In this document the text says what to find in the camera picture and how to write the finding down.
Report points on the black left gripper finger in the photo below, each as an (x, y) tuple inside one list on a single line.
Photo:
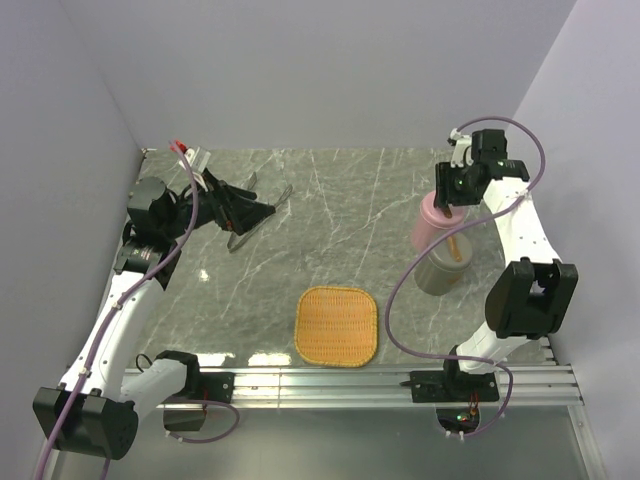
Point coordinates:
[(230, 192), (244, 215)]

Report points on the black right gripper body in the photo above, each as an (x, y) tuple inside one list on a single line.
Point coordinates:
[(461, 193)]

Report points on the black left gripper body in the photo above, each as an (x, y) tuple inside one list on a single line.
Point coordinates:
[(210, 204)]

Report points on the pink container lid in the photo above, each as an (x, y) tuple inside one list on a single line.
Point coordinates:
[(440, 218)]

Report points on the pink cylindrical container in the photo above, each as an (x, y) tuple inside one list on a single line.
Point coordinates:
[(422, 236)]

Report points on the grey container lid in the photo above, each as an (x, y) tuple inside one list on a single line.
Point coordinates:
[(453, 255)]

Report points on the grey cylindrical container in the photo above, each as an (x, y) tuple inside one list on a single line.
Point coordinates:
[(434, 281)]

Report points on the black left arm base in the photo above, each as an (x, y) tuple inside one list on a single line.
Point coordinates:
[(186, 412)]

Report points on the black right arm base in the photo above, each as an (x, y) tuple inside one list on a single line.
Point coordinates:
[(461, 393)]

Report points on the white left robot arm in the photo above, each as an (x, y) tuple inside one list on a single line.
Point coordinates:
[(94, 410)]

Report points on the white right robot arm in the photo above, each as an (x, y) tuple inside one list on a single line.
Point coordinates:
[(531, 296)]

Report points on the woven bamboo tray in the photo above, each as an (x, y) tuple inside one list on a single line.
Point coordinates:
[(336, 327)]

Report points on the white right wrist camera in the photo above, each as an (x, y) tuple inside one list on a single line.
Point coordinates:
[(461, 143)]

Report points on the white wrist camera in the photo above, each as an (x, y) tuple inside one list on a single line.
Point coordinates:
[(461, 143), (197, 157)]

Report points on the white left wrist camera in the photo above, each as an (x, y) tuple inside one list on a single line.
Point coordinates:
[(197, 157)]

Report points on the aluminium table edge rail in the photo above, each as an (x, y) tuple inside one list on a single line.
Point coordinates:
[(380, 387)]

